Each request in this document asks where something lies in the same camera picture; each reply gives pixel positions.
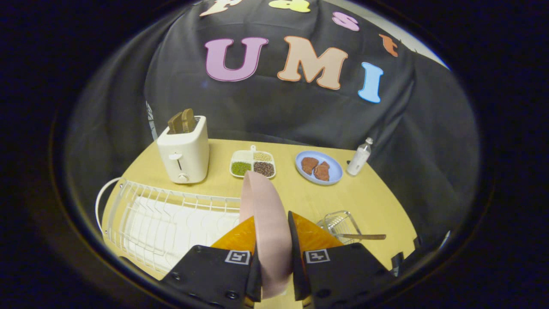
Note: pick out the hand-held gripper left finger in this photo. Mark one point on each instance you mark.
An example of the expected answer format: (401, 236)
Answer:
(223, 274)

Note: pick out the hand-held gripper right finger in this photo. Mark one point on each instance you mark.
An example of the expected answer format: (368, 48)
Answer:
(339, 274)

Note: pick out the wooden spoon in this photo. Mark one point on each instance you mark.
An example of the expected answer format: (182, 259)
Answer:
(364, 236)

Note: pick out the pink plate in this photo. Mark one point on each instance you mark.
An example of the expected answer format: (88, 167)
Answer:
(268, 231)

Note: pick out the blue plate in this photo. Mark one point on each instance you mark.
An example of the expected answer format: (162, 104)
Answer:
(319, 168)

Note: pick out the brown meat piece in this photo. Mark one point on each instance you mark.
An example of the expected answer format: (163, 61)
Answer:
(322, 171)
(309, 165)

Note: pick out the white divided grain tray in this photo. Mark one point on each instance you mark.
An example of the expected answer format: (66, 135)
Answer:
(253, 165)

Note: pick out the white plastic bottle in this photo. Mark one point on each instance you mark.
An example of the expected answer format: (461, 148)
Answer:
(359, 157)

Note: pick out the white toaster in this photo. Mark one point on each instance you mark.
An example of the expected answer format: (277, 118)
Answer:
(185, 154)

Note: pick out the brown toast slice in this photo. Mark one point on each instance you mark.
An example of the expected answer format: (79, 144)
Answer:
(174, 122)
(188, 119)

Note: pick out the black backdrop cloth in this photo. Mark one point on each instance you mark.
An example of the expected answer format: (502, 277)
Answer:
(274, 103)

